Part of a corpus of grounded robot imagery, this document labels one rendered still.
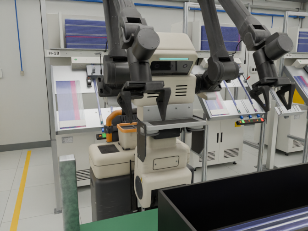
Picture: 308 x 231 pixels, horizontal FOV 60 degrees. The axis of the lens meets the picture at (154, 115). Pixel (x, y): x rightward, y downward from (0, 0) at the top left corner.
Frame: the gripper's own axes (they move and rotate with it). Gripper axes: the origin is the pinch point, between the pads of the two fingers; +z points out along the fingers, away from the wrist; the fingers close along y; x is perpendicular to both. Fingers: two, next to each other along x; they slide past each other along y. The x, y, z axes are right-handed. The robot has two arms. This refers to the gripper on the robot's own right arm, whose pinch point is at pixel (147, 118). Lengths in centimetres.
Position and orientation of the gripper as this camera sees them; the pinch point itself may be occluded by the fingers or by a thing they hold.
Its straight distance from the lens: 68.5
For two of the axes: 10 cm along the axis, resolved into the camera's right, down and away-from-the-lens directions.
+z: 1.6, 9.6, -2.4
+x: -3.3, 2.8, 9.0
